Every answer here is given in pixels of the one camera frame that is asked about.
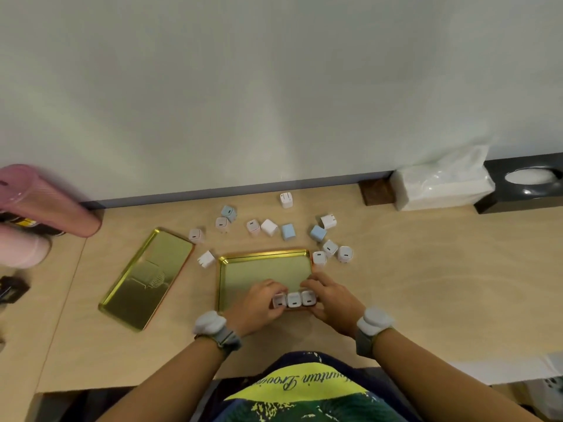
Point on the person's right hand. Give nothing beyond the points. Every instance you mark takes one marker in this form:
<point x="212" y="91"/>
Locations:
<point x="338" y="305"/>

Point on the person's left hand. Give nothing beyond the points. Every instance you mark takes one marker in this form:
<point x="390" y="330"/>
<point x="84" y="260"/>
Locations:
<point x="250" y="309"/>

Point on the person's right fingers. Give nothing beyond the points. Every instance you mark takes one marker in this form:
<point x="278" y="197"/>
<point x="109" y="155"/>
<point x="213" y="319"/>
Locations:
<point x="317" y="283"/>

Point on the person's left fingers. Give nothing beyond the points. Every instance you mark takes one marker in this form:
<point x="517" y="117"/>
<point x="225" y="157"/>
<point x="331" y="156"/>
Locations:
<point x="268" y="287"/>

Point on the small white wall charger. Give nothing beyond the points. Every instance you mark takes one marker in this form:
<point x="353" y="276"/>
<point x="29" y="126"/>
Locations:
<point x="279" y="301"/>
<point x="294" y="299"/>
<point x="308" y="298"/>

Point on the person's left forearm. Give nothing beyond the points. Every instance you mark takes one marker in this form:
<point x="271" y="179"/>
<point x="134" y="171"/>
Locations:
<point x="176" y="382"/>

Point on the person's right forearm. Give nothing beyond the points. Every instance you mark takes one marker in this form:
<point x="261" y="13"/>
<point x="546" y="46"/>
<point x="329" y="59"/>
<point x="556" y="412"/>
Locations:
<point x="440" y="377"/>

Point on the plain gold metal tray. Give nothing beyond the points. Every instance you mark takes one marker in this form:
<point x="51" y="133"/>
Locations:
<point x="264" y="270"/>

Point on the blue charger cube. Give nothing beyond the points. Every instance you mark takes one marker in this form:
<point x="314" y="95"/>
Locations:
<point x="288" y="232"/>
<point x="228" y="213"/>
<point x="318" y="233"/>

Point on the group of white charger cubes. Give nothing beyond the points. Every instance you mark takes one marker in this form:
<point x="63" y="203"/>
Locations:
<point x="286" y="200"/>

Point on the dark baseboard strip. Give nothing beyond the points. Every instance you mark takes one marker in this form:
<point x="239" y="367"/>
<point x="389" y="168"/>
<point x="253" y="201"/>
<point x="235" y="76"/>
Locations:
<point x="220" y="192"/>

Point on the person's printed yellow-green shirt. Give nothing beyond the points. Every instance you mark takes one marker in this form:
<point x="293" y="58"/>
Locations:
<point x="308" y="391"/>

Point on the brown wooden block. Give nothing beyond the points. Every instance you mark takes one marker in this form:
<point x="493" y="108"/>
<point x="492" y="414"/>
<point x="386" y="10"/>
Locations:
<point x="376" y="192"/>

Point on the embossed gold metal tray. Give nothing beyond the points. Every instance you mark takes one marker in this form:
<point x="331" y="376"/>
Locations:
<point x="145" y="281"/>

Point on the white tissue pack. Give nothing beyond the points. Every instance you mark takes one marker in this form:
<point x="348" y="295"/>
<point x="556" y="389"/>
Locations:
<point x="440" y="186"/>

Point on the black tissue box holder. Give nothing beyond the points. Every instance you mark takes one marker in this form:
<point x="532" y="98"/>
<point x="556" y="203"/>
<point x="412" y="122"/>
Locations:
<point x="519" y="198"/>

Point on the white tissue in holder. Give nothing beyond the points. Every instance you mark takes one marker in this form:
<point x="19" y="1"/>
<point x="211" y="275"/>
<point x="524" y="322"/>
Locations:
<point x="532" y="176"/>

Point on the large pink bottle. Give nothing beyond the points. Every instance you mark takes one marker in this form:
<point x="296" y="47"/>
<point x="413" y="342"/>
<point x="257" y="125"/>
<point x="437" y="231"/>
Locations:
<point x="44" y="199"/>

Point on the black and yellow object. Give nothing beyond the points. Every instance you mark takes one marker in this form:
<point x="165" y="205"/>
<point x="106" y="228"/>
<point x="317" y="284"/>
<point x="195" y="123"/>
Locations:
<point x="30" y="224"/>

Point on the pale pink bottle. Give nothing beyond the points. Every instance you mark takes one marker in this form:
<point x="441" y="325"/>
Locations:
<point x="22" y="250"/>

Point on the white plastic basket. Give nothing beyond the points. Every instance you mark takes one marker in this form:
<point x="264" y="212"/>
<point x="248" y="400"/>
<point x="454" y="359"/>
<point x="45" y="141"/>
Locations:
<point x="547" y="391"/>

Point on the small black object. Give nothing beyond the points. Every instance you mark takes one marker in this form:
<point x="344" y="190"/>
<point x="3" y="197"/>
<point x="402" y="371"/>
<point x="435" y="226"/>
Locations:
<point x="13" y="289"/>

